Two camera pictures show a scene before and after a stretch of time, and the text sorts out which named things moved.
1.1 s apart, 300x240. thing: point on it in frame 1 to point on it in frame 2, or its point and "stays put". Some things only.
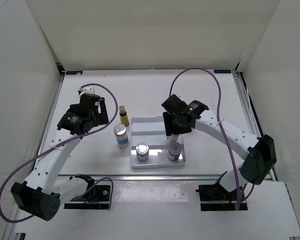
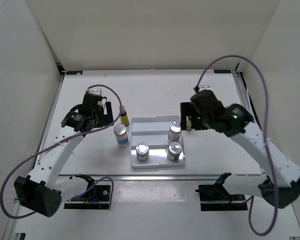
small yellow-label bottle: (124, 118) stays put
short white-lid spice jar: (174, 149) stays put
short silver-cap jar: (142, 151) stays put
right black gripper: (170, 129) to (186, 109)
